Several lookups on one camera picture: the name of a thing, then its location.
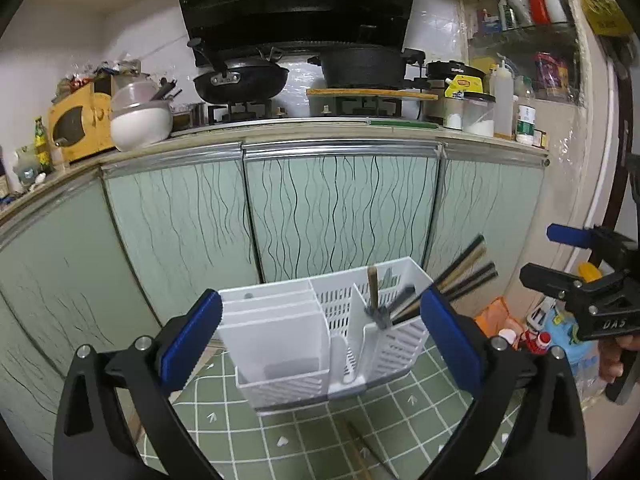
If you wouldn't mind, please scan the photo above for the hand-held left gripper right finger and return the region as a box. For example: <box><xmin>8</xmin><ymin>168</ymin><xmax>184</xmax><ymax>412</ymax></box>
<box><xmin>419</xmin><ymin>286</ymin><xmax>588</xmax><ymax>480</ymax></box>

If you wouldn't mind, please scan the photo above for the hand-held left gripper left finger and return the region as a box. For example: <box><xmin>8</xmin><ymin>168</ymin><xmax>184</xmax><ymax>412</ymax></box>
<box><xmin>52</xmin><ymin>289</ymin><xmax>223</xmax><ymax>480</ymax></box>

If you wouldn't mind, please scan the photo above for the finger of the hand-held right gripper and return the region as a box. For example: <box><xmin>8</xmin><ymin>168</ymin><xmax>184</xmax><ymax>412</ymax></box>
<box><xmin>518</xmin><ymin>262</ymin><xmax>587</xmax><ymax>307</ymax></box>
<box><xmin>546</xmin><ymin>223</ymin><xmax>602</xmax><ymax>251</ymax></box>

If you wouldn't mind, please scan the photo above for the white plastic utensil holder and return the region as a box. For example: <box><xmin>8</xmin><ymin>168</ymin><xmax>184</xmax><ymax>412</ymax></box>
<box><xmin>216</xmin><ymin>256</ymin><xmax>435</xmax><ymax>414</ymax></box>

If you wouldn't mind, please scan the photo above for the person's right hand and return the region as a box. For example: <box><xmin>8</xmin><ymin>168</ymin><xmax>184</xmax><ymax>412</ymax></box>
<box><xmin>598</xmin><ymin>334</ymin><xmax>640</xmax><ymax>386</ymax></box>

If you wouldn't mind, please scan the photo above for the orange plastic bag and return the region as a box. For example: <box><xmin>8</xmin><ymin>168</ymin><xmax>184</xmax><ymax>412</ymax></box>
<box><xmin>473</xmin><ymin>297</ymin><xmax>527</xmax><ymax>342</ymax></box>

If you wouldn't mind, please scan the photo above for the green wavy cabinet door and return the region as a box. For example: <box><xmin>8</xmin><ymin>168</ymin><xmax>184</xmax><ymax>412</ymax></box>
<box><xmin>0</xmin><ymin>292</ymin><xmax>73</xmax><ymax>461</ymax></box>
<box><xmin>101</xmin><ymin>147</ymin><xmax>263</xmax><ymax>318</ymax></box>
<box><xmin>243</xmin><ymin>144</ymin><xmax>442</xmax><ymax>285</ymax></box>
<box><xmin>427</xmin><ymin>152</ymin><xmax>547</xmax><ymax>306</ymax></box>
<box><xmin>0</xmin><ymin>174</ymin><xmax>168</xmax><ymax>391</ymax></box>

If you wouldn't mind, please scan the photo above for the white bottle green label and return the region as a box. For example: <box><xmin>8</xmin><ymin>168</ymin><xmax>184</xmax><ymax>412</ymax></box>
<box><xmin>516</xmin><ymin>104</ymin><xmax>537</xmax><ymax>145</ymax></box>

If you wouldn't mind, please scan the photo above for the white squeeze bottle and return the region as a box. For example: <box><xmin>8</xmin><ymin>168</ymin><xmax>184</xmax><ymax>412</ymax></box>
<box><xmin>492</xmin><ymin>59</ymin><xmax>516</xmax><ymax>140</ymax></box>

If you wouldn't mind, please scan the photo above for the large clear powder container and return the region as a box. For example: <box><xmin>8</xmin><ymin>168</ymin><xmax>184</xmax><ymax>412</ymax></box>
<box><xmin>462</xmin><ymin>92</ymin><xmax>497</xmax><ymax>137</ymax></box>

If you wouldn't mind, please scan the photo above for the colourful snack packet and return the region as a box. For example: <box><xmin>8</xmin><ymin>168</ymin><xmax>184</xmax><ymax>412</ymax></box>
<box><xmin>534</xmin><ymin>52</ymin><xmax>572</xmax><ymax>99</ymax></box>

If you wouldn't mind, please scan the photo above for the small clear powder container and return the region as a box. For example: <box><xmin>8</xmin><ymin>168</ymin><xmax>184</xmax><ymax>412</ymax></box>
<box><xmin>442</xmin><ymin>95</ymin><xmax>465</xmax><ymax>130</ymax></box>

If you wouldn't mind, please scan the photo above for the yellow packet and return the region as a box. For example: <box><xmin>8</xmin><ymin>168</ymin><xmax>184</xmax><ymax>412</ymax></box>
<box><xmin>443</xmin><ymin>74</ymin><xmax>485</xmax><ymax>99</ymax></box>

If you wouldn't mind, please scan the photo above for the black flat electric griddle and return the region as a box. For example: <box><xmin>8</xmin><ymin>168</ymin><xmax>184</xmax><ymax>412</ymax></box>
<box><xmin>424</xmin><ymin>60</ymin><xmax>487</xmax><ymax>87</ymax></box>

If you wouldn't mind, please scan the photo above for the white tube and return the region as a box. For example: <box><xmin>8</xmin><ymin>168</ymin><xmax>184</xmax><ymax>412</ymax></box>
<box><xmin>497</xmin><ymin>0</ymin><xmax>534</xmax><ymax>29</ymax></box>

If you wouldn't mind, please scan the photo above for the yellow plastic bag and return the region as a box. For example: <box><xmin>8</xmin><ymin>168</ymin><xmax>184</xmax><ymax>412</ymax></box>
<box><xmin>579</xmin><ymin>0</ymin><xmax>634</xmax><ymax>37</ymax></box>

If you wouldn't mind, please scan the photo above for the gas stove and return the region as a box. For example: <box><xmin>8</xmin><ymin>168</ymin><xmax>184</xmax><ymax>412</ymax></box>
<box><xmin>206</xmin><ymin>97</ymin><xmax>404</xmax><ymax>124</ymax></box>

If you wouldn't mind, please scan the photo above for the round wooden board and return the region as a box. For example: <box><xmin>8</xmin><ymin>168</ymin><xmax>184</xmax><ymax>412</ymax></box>
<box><xmin>305</xmin><ymin>87</ymin><xmax>441</xmax><ymax>102</ymax></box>

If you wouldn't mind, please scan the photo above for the yellow microwave oven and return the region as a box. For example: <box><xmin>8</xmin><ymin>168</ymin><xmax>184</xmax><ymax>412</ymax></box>
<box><xmin>48</xmin><ymin>82</ymin><xmax>119</xmax><ymax>164</ymax></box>

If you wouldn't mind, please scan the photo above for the green glass bottle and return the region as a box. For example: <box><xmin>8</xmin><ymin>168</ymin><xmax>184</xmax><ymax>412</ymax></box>
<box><xmin>33</xmin><ymin>115</ymin><xmax>54</xmax><ymax>172</ymax></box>

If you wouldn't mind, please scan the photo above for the black wok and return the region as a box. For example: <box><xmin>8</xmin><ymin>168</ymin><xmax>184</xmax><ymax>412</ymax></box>
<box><xmin>187</xmin><ymin>39</ymin><xmax>291</xmax><ymax>105</ymax></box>

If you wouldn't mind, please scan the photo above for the black cast iron pot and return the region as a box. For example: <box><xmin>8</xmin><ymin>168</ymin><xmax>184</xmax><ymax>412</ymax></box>
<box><xmin>307</xmin><ymin>45</ymin><xmax>427</xmax><ymax>90</ymax></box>

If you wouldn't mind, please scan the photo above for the pile of packets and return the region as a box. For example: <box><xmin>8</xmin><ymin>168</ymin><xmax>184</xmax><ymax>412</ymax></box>
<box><xmin>56</xmin><ymin>59</ymin><xmax>144</xmax><ymax>92</ymax></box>

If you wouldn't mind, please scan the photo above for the black range hood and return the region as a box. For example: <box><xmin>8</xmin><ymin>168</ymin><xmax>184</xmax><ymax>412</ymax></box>
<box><xmin>171</xmin><ymin>0</ymin><xmax>422</xmax><ymax>55</ymax></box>

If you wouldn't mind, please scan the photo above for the glass wall shelf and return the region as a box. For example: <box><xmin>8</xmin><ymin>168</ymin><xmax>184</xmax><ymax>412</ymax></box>
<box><xmin>467</xmin><ymin>22</ymin><xmax>583</xmax><ymax>106</ymax></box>

